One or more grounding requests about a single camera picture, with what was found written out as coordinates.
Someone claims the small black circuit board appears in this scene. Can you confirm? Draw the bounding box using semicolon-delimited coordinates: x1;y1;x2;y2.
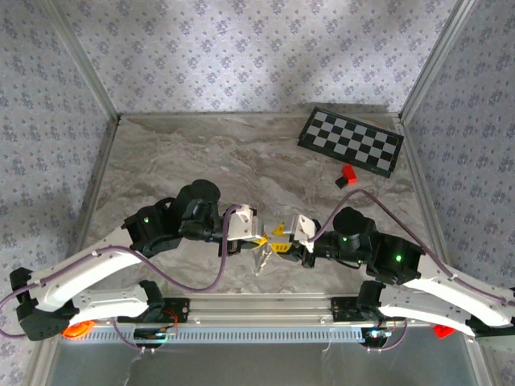
134;327;178;343
364;327;393;343

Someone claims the black and grey chessboard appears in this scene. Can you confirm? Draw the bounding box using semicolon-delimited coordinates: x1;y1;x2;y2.
296;106;406;179

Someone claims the grey metal sheet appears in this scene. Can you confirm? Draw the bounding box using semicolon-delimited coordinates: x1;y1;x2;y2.
51;341;480;386

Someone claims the orange round object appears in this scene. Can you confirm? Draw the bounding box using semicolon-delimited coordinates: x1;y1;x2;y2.
60;319;97;339

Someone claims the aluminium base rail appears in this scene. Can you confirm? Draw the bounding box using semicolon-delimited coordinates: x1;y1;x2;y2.
163;292;363;325

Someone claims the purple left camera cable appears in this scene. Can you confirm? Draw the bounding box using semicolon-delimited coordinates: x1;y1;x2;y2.
0;203;242;341

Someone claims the purple camera cable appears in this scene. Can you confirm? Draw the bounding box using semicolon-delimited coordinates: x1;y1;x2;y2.
0;203;242;341
307;189;515;306

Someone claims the thin purple base cable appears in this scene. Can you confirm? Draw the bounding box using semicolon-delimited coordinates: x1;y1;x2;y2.
111;317;146;355
365;317;408;355

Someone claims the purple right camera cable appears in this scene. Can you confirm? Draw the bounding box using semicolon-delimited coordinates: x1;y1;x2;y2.
307;189;515;306

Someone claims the aluminium table edge rail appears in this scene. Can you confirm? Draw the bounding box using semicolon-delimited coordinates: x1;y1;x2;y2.
396;118;448;262
74;116;122;253

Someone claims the grey slotted cable duct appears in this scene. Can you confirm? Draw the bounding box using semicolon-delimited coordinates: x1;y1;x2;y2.
92;324;365;345

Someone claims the aluminium frame post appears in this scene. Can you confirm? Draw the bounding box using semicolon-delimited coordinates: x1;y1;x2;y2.
42;0;122;121
400;0;480;121

